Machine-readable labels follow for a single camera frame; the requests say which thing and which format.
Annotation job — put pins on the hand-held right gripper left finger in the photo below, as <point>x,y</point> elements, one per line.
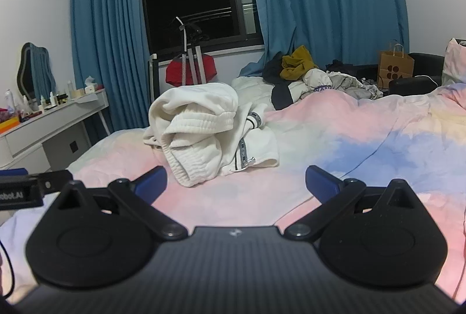
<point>153,178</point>

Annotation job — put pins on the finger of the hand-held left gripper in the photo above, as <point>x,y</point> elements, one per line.
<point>54,181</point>

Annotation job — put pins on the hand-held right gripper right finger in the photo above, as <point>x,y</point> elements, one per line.
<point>320,181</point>

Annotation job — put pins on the white sweatpants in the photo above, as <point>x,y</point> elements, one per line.
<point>196,128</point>

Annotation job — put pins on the white vanity desk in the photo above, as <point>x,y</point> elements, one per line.
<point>43,132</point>

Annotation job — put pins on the orange box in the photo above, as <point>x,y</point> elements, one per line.
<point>8,125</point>

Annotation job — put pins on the row of cosmetic bottles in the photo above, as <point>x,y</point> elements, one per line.
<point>51,100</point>

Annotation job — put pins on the black cloth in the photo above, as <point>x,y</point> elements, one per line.
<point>279,95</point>

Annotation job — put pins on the tissue box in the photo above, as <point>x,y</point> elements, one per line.
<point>89,86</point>

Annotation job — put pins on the red bag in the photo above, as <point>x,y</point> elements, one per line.
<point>176,72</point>

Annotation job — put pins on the white quilted duvet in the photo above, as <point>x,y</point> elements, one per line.
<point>251,90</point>

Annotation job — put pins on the mustard yellow cloth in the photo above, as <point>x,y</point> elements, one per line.
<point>296,63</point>

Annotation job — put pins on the brown paper bag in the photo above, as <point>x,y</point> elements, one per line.
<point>395,68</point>

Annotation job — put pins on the blue curtain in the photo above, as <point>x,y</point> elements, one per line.
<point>327,1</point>
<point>105,44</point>

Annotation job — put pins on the black armchair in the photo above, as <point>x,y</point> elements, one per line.
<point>422,70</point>

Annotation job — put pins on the black wall socket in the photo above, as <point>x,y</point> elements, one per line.
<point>74,146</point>

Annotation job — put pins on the wavy frame mirror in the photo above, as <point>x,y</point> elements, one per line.
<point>34,70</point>

